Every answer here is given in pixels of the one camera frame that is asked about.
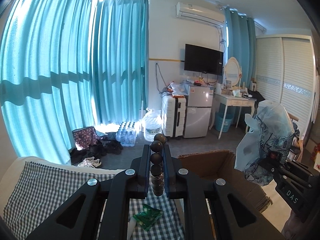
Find green medicine sachet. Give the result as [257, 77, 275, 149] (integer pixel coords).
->
[133, 204, 163, 231]

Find navy white wipes pack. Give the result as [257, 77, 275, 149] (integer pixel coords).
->
[234, 100, 294, 186]

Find dark wooden bead bracelet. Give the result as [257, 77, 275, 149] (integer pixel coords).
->
[149, 133, 168, 197]

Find person's right hand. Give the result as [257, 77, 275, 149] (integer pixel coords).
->
[281, 210, 311, 239]

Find white plastic tube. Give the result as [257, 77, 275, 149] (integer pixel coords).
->
[127, 216, 137, 240]

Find wooden chair with clothes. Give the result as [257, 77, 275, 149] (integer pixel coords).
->
[289, 113, 303, 159]

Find cardboard box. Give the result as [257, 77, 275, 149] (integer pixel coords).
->
[178, 150, 272, 212]

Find white sneakers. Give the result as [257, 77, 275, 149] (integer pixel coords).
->
[78, 157, 101, 168]

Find black shoes pile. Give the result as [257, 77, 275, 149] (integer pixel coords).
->
[70, 140, 123, 165]

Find purple dotted bag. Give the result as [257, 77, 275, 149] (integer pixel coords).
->
[72, 126, 98, 150]

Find bottled water pack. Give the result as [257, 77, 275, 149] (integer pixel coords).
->
[116, 121, 137, 147]

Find blue laundry basket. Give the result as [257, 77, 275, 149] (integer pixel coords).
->
[215, 112, 234, 133]

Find silver mini fridge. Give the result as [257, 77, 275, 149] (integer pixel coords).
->
[183, 84, 214, 138]

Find large water jug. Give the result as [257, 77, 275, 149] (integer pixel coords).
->
[142, 108, 162, 142]

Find white suitcase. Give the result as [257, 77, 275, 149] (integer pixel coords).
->
[161, 95, 186, 138]

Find white vanity table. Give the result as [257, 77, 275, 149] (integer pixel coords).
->
[209, 92, 258, 140]

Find white louvered wardrobe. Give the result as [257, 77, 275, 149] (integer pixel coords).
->
[255, 34, 316, 138]

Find oval vanity mirror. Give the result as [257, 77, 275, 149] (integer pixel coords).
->
[224, 57, 242, 88]

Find teal window curtain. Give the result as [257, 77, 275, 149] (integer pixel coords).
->
[1, 0, 149, 163]

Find teal corner curtain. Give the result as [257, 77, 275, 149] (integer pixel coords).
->
[225, 7, 256, 88]

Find white air conditioner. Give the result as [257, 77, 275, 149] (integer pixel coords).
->
[176, 2, 226, 28]

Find black wall television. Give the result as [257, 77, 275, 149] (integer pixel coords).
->
[184, 44, 223, 76]

